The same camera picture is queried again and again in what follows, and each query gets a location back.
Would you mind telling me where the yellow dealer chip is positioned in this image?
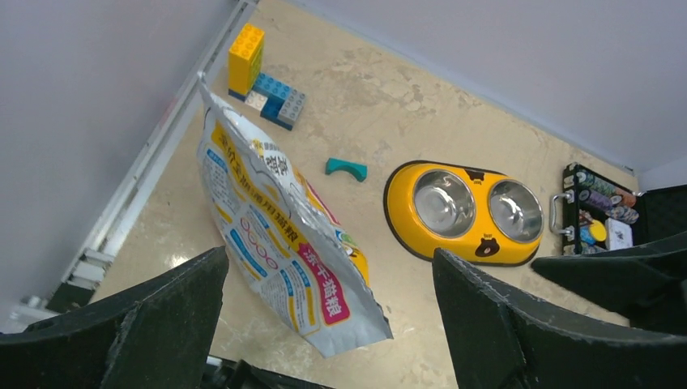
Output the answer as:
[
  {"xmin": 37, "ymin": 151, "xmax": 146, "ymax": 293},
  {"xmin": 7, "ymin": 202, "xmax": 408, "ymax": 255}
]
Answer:
[{"xmin": 587, "ymin": 220, "xmax": 607, "ymax": 242}]

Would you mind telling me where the yellow toy brick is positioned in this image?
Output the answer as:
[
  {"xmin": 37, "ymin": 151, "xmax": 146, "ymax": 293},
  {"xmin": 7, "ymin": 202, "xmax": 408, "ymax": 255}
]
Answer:
[{"xmin": 228, "ymin": 24, "xmax": 265, "ymax": 96}]

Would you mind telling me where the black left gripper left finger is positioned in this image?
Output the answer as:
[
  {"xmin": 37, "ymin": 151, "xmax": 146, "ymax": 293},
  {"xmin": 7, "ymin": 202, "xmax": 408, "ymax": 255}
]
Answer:
[{"xmin": 1, "ymin": 247, "xmax": 229, "ymax": 388}]

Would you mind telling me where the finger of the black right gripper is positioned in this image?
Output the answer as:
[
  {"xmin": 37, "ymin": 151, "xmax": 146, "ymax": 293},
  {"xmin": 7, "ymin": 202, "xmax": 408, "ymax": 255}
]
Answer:
[{"xmin": 531, "ymin": 232, "xmax": 686, "ymax": 336}]

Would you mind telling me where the blue toy brick base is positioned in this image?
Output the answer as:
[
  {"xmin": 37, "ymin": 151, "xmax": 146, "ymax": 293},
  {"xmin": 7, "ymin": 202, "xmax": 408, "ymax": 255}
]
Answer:
[{"xmin": 244, "ymin": 72, "xmax": 306, "ymax": 130}]

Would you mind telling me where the yellow double pet bowl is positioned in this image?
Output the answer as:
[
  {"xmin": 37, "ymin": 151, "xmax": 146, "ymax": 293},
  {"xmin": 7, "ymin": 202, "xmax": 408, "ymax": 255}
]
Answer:
[{"xmin": 383, "ymin": 160, "xmax": 544, "ymax": 267}]

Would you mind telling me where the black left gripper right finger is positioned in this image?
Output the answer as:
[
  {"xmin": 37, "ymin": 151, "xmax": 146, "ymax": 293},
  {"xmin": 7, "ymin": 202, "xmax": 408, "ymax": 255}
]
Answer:
[{"xmin": 432, "ymin": 249, "xmax": 686, "ymax": 388}]

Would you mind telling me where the teal arch block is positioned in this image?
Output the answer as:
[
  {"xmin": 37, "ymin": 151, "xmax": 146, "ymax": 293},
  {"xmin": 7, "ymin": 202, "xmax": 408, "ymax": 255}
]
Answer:
[{"xmin": 325, "ymin": 157, "xmax": 368, "ymax": 182}]

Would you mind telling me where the white card box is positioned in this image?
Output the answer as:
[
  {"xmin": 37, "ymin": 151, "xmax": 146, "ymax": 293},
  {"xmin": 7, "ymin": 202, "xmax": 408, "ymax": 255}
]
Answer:
[{"xmin": 604, "ymin": 218, "xmax": 634, "ymax": 250}]

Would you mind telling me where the white yellow pet food bag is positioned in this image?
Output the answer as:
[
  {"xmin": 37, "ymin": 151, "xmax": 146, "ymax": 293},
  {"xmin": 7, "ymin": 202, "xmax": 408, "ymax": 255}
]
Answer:
[{"xmin": 197, "ymin": 73, "xmax": 392, "ymax": 357}]

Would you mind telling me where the black poker chip case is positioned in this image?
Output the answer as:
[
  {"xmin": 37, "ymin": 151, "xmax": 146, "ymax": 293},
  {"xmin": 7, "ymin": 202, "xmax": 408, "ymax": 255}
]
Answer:
[{"xmin": 549, "ymin": 162, "xmax": 686, "ymax": 255}]

